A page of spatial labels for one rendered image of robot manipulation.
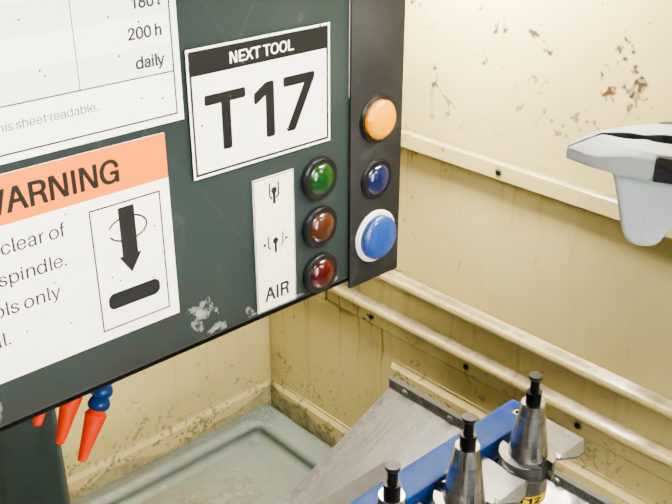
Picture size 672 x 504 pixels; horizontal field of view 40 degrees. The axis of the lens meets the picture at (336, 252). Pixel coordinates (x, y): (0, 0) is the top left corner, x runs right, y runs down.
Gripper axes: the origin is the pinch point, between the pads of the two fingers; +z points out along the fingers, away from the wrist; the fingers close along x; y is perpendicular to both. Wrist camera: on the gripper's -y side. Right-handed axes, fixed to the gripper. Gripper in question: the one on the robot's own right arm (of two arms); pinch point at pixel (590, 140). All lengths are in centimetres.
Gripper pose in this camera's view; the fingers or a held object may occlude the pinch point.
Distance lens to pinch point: 55.9
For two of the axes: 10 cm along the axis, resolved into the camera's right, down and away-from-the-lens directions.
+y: 0.0, 9.0, 4.4
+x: 3.0, -4.2, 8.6
